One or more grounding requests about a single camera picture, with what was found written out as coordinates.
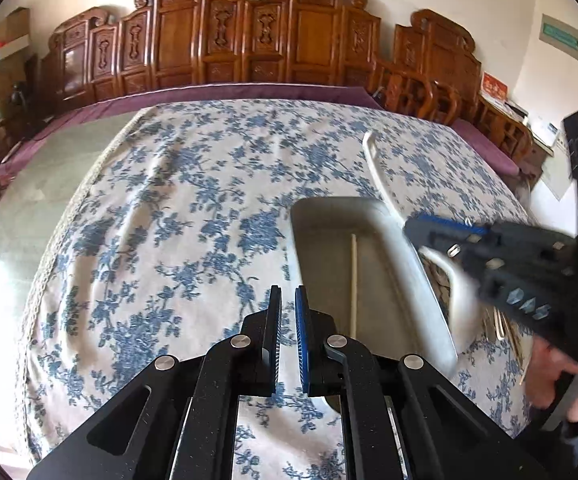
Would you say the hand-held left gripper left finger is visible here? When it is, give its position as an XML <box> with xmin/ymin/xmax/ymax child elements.
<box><xmin>26</xmin><ymin>285</ymin><xmax>283</xmax><ymax>480</ymax></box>

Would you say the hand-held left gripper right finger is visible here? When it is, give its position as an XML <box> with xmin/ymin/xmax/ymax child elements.
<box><xmin>294</xmin><ymin>286</ymin><xmax>535</xmax><ymax>480</ymax></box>

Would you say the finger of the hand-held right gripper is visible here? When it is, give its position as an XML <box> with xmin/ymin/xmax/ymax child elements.
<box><xmin>403</xmin><ymin>214</ymin><xmax>495</xmax><ymax>261</ymax></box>

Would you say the light wooden chopstick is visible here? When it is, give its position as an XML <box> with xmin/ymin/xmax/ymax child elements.
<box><xmin>516</xmin><ymin>350</ymin><xmax>532</xmax><ymax>387</ymax></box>
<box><xmin>351</xmin><ymin>232</ymin><xmax>360</xmax><ymax>337</ymax></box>

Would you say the white plastic ladle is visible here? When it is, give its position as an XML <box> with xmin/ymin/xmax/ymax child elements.
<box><xmin>362</xmin><ymin>131</ymin><xmax>482</xmax><ymax>343</ymax></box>

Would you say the metal tray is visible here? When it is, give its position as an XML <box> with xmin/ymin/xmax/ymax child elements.
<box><xmin>289</xmin><ymin>197</ymin><xmax>459</xmax><ymax>411</ymax></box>

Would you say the person's right hand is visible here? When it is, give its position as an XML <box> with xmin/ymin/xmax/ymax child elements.
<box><xmin>523</xmin><ymin>332</ymin><xmax>578</xmax><ymax>423</ymax></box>

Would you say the wooden armchair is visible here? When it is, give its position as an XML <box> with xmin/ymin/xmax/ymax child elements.
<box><xmin>371</xmin><ymin>60</ymin><xmax>462</xmax><ymax>126</ymax></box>
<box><xmin>472</xmin><ymin>95</ymin><xmax>535</xmax><ymax>176</ymax></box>

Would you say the white box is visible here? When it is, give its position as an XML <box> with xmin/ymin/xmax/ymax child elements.
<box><xmin>529</xmin><ymin>117</ymin><xmax>562</xmax><ymax>148</ymax></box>

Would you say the red card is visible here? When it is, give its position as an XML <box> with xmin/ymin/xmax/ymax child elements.
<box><xmin>482</xmin><ymin>71</ymin><xmax>510</xmax><ymax>103</ymax></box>

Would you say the blue floral tablecloth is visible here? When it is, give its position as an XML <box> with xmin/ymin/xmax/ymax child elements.
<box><xmin>16</xmin><ymin>99</ymin><xmax>537</xmax><ymax>480</ymax></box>

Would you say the carved wooden bench back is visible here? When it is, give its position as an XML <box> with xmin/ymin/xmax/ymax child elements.
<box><xmin>41</xmin><ymin>7</ymin><xmax>120</xmax><ymax>111</ymax></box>
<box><xmin>118</xmin><ymin>0</ymin><xmax>250</xmax><ymax>96</ymax></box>
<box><xmin>246</xmin><ymin>0</ymin><xmax>382</xmax><ymax>91</ymax></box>
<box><xmin>394</xmin><ymin>9</ymin><xmax>484</xmax><ymax>106</ymax></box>

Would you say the purple cloth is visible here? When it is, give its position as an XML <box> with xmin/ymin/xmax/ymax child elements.
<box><xmin>0</xmin><ymin>84</ymin><xmax>520</xmax><ymax>181</ymax></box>

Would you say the black desk lamp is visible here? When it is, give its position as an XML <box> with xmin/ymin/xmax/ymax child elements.
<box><xmin>11</xmin><ymin>81</ymin><xmax>37</xmax><ymax>111</ymax></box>

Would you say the cardboard box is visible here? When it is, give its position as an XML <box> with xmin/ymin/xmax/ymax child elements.
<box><xmin>0</xmin><ymin>7</ymin><xmax>32</xmax><ymax>68</ymax></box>

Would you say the white wall poster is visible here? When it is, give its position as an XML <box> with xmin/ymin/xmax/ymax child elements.
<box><xmin>539</xmin><ymin>135</ymin><xmax>577</xmax><ymax>201</ymax></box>

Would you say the green wall sign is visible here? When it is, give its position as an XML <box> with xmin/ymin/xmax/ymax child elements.
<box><xmin>540</xmin><ymin>13</ymin><xmax>578</xmax><ymax>63</ymax></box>

